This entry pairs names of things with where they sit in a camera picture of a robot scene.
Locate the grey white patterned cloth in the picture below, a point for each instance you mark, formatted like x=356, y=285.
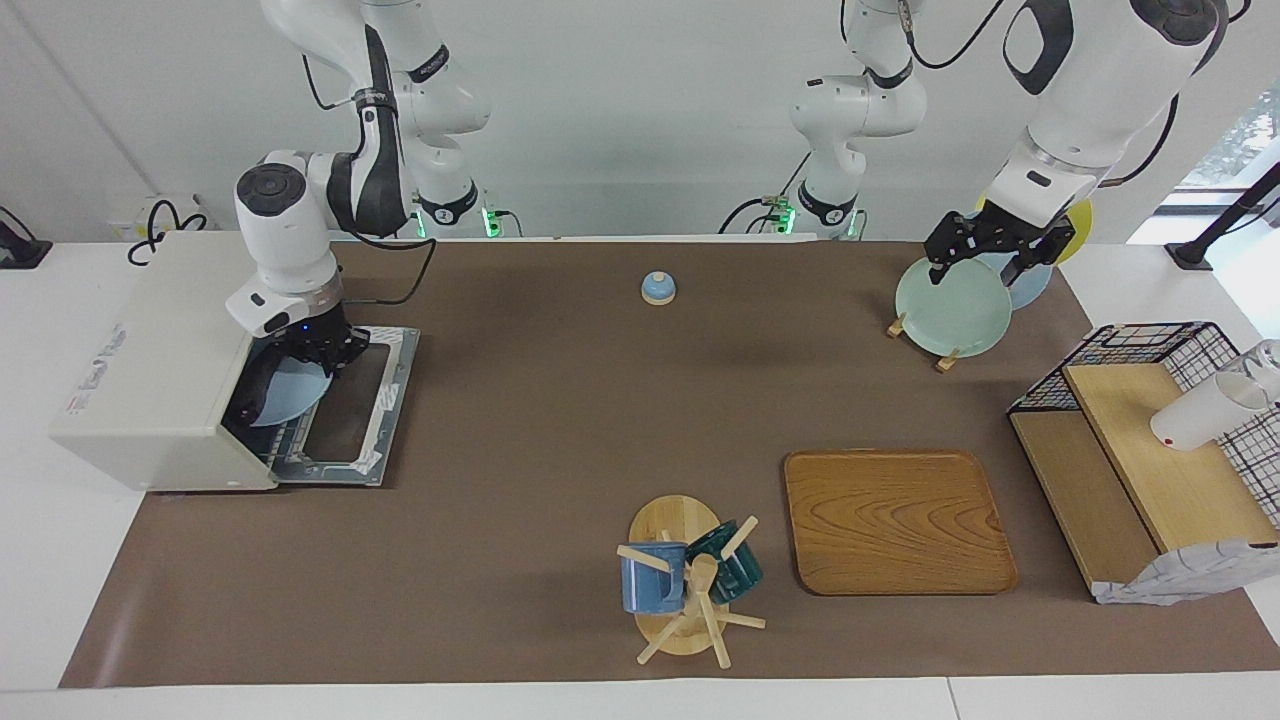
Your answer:
x=1190, y=575

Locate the square wooden tray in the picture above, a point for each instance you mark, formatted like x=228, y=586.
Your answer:
x=890, y=525

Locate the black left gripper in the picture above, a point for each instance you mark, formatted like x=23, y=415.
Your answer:
x=1000, y=232

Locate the clear drinking glass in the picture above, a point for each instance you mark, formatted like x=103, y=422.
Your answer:
x=1268, y=365

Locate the black desk clamp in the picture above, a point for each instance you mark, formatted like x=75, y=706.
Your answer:
x=20, y=250

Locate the white cup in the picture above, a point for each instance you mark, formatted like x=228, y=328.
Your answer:
x=1195, y=420

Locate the mint green plate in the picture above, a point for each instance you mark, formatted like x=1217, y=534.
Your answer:
x=950, y=315

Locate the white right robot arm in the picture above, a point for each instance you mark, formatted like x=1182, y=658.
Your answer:
x=285, y=240

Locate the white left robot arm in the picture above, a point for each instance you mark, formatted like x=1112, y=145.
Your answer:
x=1100, y=80

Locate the yellow plate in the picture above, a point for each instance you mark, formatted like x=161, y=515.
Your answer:
x=1080, y=225

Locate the toaster oven glass door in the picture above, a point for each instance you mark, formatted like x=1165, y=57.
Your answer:
x=390, y=400

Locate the blue mug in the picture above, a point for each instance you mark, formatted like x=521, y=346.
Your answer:
x=645, y=585

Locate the dark green mug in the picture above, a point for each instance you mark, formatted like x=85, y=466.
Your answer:
x=738, y=572

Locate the light blue round plate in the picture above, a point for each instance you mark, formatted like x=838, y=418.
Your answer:
x=295, y=395

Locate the small blue call bell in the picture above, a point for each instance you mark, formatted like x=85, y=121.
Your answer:
x=658, y=290

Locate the brown table mat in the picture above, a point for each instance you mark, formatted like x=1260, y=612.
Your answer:
x=560, y=430

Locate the white toaster oven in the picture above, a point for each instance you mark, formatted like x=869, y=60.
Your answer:
x=150, y=370

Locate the wooden plate rack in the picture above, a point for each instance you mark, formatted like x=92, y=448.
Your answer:
x=947, y=360

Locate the wooden mug tree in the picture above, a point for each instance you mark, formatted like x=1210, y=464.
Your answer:
x=672, y=520

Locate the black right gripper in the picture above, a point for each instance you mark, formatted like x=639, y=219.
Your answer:
x=320, y=340

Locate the pale blue racked plate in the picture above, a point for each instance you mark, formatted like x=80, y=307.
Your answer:
x=1035, y=285

